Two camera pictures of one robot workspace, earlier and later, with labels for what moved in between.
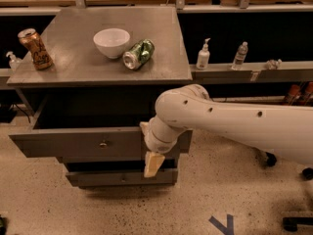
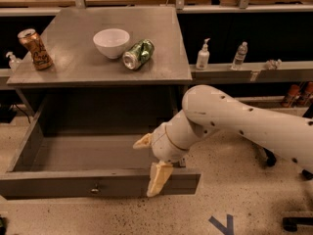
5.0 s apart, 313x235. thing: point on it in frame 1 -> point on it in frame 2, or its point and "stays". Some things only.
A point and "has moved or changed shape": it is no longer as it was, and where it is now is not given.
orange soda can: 41,56 stays
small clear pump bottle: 14,62 stays
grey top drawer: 93,127 has moved or changed shape
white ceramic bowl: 111,41 stays
